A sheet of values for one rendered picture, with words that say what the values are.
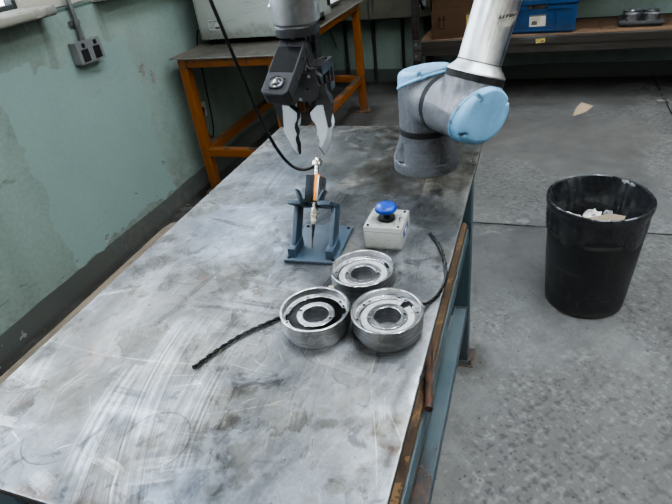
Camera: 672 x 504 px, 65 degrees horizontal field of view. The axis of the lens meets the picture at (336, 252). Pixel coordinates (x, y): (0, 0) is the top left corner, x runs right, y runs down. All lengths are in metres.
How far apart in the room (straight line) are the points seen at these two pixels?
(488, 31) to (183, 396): 0.81
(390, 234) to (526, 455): 0.91
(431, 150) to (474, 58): 0.23
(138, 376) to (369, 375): 0.34
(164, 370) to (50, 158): 1.78
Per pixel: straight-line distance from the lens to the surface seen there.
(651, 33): 4.16
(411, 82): 1.17
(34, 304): 2.50
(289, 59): 0.87
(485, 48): 1.09
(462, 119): 1.06
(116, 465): 0.74
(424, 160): 1.22
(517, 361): 1.91
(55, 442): 0.81
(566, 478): 1.65
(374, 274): 0.88
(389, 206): 0.96
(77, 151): 2.61
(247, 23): 3.05
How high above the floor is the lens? 1.33
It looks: 33 degrees down
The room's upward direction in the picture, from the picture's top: 8 degrees counter-clockwise
